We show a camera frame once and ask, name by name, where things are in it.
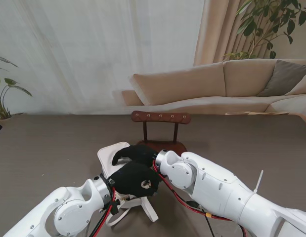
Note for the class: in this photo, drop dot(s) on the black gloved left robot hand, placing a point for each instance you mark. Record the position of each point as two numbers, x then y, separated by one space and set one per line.
133 177

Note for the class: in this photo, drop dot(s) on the dark wooden jewelry stand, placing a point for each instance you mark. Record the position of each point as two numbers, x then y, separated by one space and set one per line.
160 116

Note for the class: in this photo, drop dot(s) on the grey cushion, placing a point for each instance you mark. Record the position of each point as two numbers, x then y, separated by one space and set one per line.
283 79

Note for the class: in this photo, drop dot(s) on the white sheer curtain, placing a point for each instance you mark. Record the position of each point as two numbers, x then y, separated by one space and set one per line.
93 49

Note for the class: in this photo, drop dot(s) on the cream handbag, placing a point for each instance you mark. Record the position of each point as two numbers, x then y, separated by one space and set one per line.
107 155

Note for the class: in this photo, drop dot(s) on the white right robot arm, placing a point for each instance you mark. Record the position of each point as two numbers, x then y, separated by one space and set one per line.
229 190

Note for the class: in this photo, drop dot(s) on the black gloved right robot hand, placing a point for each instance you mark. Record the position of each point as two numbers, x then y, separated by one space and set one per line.
140 153

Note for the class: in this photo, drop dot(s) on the large leaf green plant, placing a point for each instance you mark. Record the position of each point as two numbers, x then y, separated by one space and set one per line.
12 82

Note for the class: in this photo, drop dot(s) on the beige curtain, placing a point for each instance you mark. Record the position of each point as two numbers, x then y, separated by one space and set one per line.
217 37

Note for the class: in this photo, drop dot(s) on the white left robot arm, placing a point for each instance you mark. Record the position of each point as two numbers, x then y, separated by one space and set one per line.
63 209

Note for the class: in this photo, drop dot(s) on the dark green leafy plant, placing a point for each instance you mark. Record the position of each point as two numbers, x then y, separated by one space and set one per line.
249 27

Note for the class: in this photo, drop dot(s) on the beige sofa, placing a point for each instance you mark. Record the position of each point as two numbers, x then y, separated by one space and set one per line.
192 84

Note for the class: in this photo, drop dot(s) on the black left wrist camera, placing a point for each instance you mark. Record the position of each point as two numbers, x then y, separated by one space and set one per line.
114 207

